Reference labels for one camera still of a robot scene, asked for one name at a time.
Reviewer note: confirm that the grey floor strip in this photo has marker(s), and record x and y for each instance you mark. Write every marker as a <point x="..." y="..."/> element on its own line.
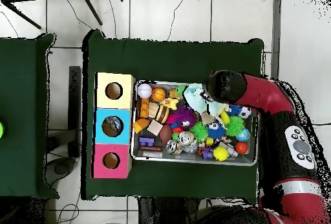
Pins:
<point x="275" y="27"/>

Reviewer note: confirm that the brown toy football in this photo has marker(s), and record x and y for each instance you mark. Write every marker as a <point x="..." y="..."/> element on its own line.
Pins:
<point x="166" y="134"/>

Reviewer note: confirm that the black floor stand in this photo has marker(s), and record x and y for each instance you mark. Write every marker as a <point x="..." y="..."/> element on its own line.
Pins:
<point x="75" y="105"/>

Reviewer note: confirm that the wooden three-hole box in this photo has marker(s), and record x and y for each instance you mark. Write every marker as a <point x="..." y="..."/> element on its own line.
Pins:
<point x="103" y="99"/>

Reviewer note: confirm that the red-orange ball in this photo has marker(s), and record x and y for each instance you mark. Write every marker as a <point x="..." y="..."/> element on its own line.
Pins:
<point x="241" y="147"/>

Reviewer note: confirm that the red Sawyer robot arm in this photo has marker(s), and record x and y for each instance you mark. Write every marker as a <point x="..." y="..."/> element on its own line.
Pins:
<point x="263" y="94"/>

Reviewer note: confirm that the wooden toy burger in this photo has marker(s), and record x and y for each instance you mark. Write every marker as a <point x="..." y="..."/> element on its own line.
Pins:
<point x="161" y="113"/>

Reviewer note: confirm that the yellow ball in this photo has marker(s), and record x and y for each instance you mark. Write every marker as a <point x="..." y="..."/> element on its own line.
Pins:
<point x="220" y="153"/>

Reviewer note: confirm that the mint waffle cloth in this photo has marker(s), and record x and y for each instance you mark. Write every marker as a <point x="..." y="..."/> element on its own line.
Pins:
<point x="194" y="99"/>

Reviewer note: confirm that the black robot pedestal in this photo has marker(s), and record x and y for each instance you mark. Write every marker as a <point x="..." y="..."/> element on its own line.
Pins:
<point x="168" y="213"/>

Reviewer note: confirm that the orange basketball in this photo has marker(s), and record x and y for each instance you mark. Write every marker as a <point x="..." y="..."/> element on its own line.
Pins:
<point x="158" y="94"/>

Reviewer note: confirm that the orange building block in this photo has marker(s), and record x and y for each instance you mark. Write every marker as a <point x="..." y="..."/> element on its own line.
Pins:
<point x="141" y="125"/>

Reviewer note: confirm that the black folding stand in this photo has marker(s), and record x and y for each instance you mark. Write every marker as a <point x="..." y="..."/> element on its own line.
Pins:
<point x="91" y="9"/>

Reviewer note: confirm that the dark green tablecloth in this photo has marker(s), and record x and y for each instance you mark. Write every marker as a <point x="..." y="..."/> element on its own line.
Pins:
<point x="20" y="92"/>
<point x="168" y="60"/>

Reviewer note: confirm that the shallow clear mesh bin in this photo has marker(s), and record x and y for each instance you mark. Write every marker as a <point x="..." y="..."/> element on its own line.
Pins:
<point x="181" y="159"/>

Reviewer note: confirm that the white baseball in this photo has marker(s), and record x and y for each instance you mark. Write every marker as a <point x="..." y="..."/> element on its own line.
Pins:
<point x="144" y="91"/>

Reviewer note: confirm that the grey round floor base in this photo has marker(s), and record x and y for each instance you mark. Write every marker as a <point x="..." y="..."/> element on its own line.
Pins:
<point x="62" y="168"/>

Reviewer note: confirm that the bright green ball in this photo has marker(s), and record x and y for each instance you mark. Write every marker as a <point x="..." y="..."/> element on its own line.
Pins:
<point x="1" y="130"/>

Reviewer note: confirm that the black-and-white soccer ball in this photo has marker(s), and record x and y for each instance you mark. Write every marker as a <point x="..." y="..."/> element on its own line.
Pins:
<point x="245" y="112"/>

